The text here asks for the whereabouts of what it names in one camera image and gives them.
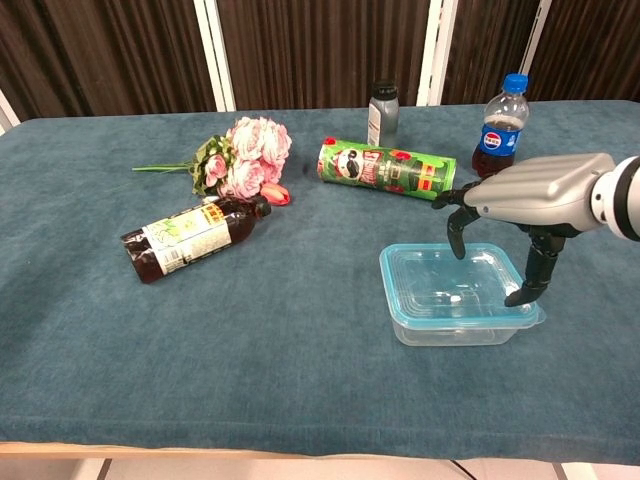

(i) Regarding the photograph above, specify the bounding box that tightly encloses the brown tea bottle with label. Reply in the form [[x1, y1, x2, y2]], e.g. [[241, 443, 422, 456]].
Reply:
[[120, 194, 273, 285]]

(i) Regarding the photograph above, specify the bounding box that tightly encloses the red tulip bud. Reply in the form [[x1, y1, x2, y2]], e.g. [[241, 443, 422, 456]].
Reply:
[[259, 181, 292, 207]]

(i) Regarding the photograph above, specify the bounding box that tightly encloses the Pepsi bottle with blue cap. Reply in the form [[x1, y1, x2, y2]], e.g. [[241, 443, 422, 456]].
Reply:
[[471, 73, 531, 180]]

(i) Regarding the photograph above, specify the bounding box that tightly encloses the clear plastic food container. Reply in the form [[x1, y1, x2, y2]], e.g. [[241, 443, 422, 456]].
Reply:
[[392, 314, 526, 347]]

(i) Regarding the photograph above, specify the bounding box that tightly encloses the grey bottle with black cap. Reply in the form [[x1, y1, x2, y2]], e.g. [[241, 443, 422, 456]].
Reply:
[[367, 80, 400, 149]]

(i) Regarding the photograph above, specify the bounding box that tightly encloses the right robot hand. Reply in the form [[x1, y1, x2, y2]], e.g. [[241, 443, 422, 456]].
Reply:
[[431, 152, 617, 308]]

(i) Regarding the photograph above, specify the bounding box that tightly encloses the green Pringles can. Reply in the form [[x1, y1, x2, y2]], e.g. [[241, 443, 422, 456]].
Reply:
[[315, 136, 458, 205]]

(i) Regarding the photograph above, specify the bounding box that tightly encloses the blue translucent container lid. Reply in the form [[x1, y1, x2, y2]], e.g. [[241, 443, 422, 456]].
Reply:
[[378, 242, 546, 332]]

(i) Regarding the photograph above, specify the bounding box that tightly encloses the pink artificial flower bouquet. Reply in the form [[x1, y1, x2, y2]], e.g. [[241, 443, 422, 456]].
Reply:
[[131, 116, 294, 200]]

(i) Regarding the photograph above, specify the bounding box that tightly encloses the teal tablecloth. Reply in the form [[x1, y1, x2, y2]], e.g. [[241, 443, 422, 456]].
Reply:
[[0, 99, 640, 464]]

